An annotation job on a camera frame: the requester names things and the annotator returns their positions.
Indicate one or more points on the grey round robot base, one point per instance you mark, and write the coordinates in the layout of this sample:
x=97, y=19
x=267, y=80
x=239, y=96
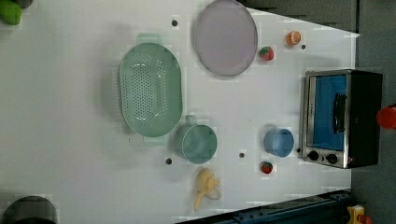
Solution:
x=30, y=210

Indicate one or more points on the red toy strawberry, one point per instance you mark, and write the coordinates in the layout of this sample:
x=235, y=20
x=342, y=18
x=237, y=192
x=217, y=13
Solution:
x=267, y=53

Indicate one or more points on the red ketchup bottle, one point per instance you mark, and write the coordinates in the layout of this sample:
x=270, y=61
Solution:
x=386, y=117

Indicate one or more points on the yellow toy banana bunch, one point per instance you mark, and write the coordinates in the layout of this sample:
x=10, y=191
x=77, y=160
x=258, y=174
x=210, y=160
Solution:
x=207, y=186

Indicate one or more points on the orange toy fruit half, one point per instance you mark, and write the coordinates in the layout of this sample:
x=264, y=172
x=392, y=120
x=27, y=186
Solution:
x=293, y=38

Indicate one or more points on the blue plastic cup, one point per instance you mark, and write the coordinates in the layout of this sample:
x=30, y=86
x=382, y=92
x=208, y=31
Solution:
x=279, y=142

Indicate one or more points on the blue metal frame rail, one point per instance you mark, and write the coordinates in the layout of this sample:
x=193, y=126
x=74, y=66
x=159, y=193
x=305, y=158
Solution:
x=326, y=208

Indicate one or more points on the lilac round plate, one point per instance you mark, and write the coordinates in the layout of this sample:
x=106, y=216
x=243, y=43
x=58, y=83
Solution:
x=226, y=38

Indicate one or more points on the green toy pepper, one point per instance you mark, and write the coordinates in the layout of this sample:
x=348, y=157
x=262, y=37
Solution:
x=10, y=12

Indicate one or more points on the yellow emergency stop button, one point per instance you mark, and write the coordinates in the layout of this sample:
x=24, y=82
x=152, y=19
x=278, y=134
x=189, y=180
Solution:
x=358, y=216

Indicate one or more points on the green plastic mug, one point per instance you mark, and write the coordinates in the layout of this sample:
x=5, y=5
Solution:
x=196, y=143

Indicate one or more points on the green oval colander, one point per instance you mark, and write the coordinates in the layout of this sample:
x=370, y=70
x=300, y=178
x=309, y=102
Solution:
x=150, y=87

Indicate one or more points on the red toy tomato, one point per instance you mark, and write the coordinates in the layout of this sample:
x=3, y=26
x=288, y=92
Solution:
x=267, y=167

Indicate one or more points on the silver black toaster oven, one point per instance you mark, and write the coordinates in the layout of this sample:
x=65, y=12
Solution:
x=339, y=118

